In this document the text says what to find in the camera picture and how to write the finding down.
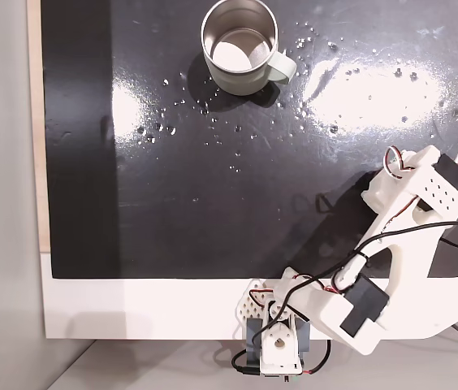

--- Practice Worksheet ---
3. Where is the grey table clamp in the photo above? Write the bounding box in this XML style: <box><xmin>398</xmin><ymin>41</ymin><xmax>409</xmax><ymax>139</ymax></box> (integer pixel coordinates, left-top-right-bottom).
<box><xmin>245</xmin><ymin>316</ymin><xmax>313</xmax><ymax>359</ymax></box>

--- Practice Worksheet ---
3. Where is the pale green steel mug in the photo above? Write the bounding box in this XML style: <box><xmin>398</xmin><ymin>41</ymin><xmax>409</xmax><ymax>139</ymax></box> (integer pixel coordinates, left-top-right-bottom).
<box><xmin>200</xmin><ymin>0</ymin><xmax>298</xmax><ymax>97</ymax></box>

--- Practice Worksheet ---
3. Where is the dark glossy mat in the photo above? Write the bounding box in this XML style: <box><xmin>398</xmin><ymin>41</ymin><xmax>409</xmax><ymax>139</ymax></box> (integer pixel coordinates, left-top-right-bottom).
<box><xmin>40</xmin><ymin>0</ymin><xmax>458</xmax><ymax>280</ymax></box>

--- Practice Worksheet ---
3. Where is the beige wooden board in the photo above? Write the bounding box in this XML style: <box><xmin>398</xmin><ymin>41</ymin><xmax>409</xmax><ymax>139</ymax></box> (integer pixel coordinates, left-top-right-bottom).
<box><xmin>25</xmin><ymin>0</ymin><xmax>54</xmax><ymax>255</ymax></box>

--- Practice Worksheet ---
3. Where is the red white servo wire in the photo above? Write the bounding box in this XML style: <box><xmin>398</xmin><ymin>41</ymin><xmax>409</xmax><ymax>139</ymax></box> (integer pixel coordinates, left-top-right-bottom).
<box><xmin>382</xmin><ymin>145</ymin><xmax>417</xmax><ymax>180</ymax></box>

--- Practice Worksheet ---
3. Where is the black cable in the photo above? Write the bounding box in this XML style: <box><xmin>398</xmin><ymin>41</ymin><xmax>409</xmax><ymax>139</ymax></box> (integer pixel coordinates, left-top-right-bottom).
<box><xmin>231</xmin><ymin>221</ymin><xmax>458</xmax><ymax>377</ymax></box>

